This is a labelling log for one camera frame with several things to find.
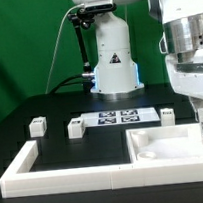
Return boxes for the black cables at base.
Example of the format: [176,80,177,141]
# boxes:
[46,73,96,97]

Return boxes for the grey camera on mount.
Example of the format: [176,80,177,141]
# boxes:
[84,0,113,11]

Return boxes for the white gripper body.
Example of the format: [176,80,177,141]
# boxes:
[165,51,203,100]

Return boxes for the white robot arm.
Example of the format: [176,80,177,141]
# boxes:
[73,0,203,115]

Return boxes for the white U-shaped fence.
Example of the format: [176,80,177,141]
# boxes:
[0,140,203,198]

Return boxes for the white cable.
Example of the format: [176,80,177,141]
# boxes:
[36,3,94,95]

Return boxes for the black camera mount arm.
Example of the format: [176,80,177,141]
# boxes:
[67,4,124,80]

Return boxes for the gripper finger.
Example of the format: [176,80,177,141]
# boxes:
[189,97,203,117]

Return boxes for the white square tabletop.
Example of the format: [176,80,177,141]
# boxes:
[126,123,203,167]

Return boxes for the fiducial marker sheet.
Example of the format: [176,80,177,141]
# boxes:
[81,107,160,127]

